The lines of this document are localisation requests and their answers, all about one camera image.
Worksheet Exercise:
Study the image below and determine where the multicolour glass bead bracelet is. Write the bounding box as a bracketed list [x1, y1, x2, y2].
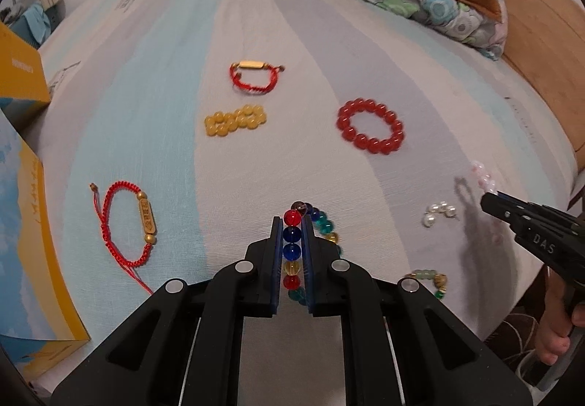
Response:
[280, 200, 343, 306]

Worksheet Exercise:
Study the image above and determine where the pink white bead bracelet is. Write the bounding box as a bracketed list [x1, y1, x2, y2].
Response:
[470, 159, 500, 196]

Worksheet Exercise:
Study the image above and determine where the yellow bead bracelet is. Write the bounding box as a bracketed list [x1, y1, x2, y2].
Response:
[203, 103, 269, 138]

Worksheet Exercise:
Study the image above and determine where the red cord bracelet gold bar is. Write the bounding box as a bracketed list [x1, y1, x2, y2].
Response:
[229, 61, 286, 94]

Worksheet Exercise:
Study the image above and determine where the right hand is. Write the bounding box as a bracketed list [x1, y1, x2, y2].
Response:
[535, 270, 585, 365]

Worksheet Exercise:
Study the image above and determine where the white pearl earring cluster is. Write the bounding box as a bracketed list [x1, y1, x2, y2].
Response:
[422, 201, 457, 228]

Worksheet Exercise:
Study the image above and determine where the striped bed sheet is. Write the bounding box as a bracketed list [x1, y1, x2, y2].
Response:
[28, 0, 577, 343]

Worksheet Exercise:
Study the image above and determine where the floral patterned quilt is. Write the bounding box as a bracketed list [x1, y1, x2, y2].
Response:
[363, 0, 507, 61]

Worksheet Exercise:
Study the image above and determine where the yellow blue cardboard box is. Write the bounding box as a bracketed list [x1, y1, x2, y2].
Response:
[1, 27, 89, 381]

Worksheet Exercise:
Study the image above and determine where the teal suitcase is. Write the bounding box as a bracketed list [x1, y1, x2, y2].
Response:
[9, 2, 61, 49]

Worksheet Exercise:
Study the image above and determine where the green brown bead bracelet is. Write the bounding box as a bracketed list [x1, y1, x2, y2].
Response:
[403, 267, 449, 302]

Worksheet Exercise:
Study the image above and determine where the red cord bracelet gold tube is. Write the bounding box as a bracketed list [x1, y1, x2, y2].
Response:
[89, 180, 158, 295]

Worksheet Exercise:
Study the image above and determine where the red bead bracelet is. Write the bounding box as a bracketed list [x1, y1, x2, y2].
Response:
[336, 97, 407, 156]

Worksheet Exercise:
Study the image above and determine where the wooden bed frame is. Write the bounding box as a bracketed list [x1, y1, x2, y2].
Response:
[504, 0, 585, 170]

